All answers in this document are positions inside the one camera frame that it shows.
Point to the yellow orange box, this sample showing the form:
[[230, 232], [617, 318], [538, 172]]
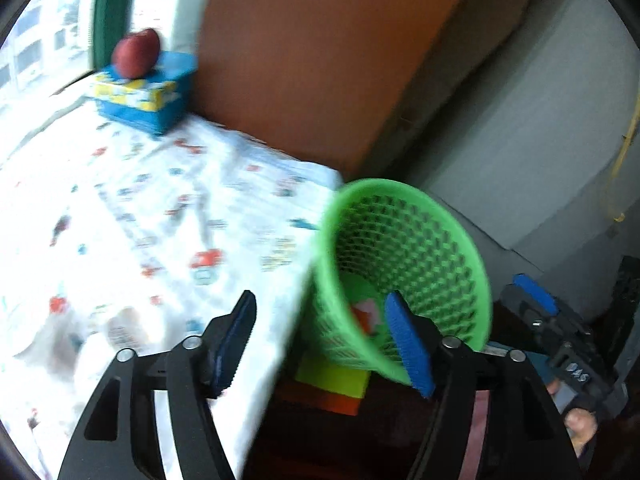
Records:
[[325, 380]]

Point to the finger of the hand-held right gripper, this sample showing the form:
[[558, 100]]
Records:
[[536, 292]]

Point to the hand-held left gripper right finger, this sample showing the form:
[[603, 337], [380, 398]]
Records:
[[407, 340]]

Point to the blue tissue box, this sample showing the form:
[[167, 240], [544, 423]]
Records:
[[150, 105]]

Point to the green window frame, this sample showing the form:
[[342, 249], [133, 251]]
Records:
[[107, 10]]

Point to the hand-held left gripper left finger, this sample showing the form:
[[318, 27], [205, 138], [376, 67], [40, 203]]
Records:
[[231, 345]]

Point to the person's right hand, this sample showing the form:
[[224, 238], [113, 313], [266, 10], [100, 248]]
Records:
[[580, 422]]

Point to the red white wrapper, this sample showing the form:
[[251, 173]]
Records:
[[367, 312]]

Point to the green mesh basket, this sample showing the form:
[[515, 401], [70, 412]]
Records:
[[430, 260]]

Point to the printed blanket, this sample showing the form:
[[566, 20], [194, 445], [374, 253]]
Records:
[[125, 210]]

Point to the brown wooden board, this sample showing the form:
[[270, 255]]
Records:
[[310, 60]]

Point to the red apple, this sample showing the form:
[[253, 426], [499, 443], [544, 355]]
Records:
[[136, 52]]

